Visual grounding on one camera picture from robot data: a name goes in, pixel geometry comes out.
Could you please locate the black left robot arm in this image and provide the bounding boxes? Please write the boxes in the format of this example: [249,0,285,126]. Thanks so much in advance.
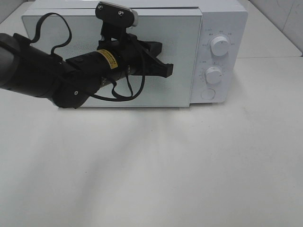
[0,33,173,108]

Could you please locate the white lower timer knob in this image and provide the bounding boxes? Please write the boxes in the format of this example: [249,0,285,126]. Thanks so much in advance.
[205,66,223,84]

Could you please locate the white microwave door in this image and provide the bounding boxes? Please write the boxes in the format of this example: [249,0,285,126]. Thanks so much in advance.
[22,2,202,108]

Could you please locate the white microwave oven body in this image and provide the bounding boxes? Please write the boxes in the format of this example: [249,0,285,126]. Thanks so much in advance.
[21,0,248,107]

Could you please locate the round white door button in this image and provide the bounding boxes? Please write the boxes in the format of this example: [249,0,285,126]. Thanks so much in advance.
[201,88,216,100]

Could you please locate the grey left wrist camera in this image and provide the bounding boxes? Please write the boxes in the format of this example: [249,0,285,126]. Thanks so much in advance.
[95,1,138,28]

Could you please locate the white upper power knob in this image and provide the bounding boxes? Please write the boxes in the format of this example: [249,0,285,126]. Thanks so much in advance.
[210,35,230,57]

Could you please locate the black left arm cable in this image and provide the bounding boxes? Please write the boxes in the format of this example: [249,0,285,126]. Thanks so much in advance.
[30,13,146,102]

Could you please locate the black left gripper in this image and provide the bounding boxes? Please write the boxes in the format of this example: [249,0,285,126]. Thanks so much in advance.
[97,34,174,78]

